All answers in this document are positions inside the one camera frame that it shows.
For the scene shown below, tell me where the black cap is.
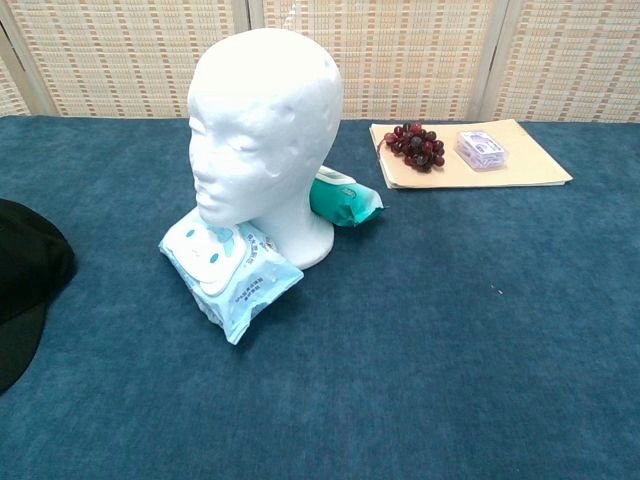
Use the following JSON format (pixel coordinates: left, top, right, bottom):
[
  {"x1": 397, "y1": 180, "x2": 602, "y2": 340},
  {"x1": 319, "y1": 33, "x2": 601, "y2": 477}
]
[{"x1": 0, "y1": 198, "x2": 76, "y2": 396}]

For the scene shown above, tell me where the white foam mannequin head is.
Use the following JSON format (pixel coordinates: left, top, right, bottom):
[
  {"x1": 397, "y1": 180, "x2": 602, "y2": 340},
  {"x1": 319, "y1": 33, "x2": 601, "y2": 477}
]
[{"x1": 188, "y1": 27, "x2": 344, "y2": 268}]

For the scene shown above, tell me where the green wet wipes pack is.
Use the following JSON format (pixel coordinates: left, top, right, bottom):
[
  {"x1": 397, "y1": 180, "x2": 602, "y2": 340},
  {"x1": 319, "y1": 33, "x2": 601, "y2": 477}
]
[{"x1": 308, "y1": 164, "x2": 386, "y2": 229}]

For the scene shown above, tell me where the light blue wet wipes pack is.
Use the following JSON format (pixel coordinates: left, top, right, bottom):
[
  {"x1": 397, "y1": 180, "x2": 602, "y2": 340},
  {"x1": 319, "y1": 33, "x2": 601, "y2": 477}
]
[{"x1": 158, "y1": 207, "x2": 305, "y2": 346}]

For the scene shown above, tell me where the dark red grape bunch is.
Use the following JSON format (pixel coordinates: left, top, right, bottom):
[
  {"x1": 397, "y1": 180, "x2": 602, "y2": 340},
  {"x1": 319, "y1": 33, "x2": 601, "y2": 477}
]
[{"x1": 377, "y1": 121, "x2": 446, "y2": 174}]

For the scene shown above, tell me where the clear box of purple picks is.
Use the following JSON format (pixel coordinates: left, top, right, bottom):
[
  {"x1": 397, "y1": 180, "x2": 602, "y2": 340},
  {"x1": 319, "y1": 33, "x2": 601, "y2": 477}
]
[{"x1": 453, "y1": 129, "x2": 511, "y2": 173}]

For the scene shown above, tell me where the beige manila folder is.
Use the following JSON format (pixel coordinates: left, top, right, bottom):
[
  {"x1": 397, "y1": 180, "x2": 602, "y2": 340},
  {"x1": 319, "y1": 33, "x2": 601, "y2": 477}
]
[{"x1": 368, "y1": 119, "x2": 574, "y2": 191}]

